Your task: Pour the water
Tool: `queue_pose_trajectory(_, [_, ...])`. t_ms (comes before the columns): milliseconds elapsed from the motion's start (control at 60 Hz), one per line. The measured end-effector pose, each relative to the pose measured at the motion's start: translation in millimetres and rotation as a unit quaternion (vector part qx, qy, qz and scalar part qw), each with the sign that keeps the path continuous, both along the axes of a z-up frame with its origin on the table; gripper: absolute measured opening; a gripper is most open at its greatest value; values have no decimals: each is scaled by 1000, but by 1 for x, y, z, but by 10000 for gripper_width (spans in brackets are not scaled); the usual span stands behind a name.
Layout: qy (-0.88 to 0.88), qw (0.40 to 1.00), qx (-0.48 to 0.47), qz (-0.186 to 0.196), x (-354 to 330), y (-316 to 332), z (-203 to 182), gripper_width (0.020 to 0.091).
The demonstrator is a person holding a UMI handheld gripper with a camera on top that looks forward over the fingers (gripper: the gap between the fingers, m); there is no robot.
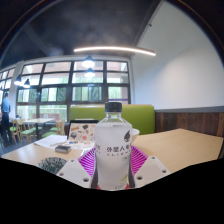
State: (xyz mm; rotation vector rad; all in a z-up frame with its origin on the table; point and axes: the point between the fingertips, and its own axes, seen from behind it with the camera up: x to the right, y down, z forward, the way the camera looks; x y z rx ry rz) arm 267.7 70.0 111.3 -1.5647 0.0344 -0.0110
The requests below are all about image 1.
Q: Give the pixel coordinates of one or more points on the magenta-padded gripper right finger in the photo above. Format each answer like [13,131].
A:
[150,171]

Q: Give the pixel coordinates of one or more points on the black tablet with illustrated screen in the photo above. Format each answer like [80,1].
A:
[81,130]

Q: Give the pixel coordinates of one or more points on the green upholstered bench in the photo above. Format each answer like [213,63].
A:
[140,118]

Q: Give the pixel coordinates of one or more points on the person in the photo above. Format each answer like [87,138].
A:
[5,116]

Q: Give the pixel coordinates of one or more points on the group of wooden green-seated chairs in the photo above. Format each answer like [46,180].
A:
[28,131]

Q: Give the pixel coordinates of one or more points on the light wooden dining table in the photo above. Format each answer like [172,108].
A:
[38,120]

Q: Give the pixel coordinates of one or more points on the large dark-framed grid window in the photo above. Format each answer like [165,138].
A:
[55,80]

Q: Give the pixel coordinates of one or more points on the small dark flat box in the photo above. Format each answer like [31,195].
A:
[63,149]

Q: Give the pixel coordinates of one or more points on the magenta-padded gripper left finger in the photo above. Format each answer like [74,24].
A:
[75,173]

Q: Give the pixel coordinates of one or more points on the clear water bottle black cap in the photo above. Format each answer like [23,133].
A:
[113,156]

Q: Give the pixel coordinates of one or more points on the white paper sheet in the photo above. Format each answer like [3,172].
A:
[50,140]

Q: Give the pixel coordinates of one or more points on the curved linear ceiling light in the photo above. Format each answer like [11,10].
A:
[115,49]

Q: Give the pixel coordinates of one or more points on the group of pendant lamps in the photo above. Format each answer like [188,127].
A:
[88,62]

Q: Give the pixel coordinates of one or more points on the white ceramic bowl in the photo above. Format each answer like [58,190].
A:
[135,135]

